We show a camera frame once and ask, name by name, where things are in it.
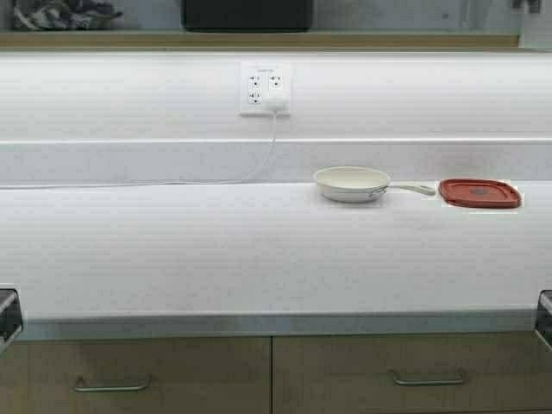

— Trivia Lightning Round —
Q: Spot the black cooking pot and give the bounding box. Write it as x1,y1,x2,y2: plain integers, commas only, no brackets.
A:
181,0,314,33

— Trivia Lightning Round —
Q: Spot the wooden upper cabinet shelf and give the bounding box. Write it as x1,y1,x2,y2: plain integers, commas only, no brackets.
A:
1,31,520,50

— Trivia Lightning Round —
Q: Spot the white frying pan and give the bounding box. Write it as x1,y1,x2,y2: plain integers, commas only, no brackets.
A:
313,166,436,204

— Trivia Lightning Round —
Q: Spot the white power adapter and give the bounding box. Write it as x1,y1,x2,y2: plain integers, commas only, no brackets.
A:
263,93,288,116

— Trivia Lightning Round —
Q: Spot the middle wooden drawer front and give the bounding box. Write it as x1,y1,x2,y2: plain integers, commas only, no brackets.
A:
272,332,551,413

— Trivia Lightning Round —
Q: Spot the wooden drawer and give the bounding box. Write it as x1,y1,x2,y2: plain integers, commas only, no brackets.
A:
272,332,551,413
1,338,271,413

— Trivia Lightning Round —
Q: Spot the red plastic container lid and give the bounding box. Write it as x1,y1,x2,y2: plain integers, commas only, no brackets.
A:
439,179,522,209

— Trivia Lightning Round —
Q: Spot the left wooden drawer front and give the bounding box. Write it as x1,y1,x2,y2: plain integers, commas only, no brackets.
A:
1,338,271,413

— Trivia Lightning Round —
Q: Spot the patterned cloth on shelf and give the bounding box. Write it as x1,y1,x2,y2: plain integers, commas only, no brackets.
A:
11,1,123,31

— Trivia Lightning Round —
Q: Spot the white wall outlet plate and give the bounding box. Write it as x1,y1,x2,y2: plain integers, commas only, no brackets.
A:
239,62,292,116

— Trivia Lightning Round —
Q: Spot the middle drawer metal handle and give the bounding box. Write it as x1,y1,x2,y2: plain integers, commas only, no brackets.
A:
389,369,467,387

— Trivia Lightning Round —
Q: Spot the drawer metal handle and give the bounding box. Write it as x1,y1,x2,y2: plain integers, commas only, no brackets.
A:
72,374,153,393
389,369,467,387

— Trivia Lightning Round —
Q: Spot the left drawer metal handle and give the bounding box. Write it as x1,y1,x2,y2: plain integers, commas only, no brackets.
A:
72,374,153,393

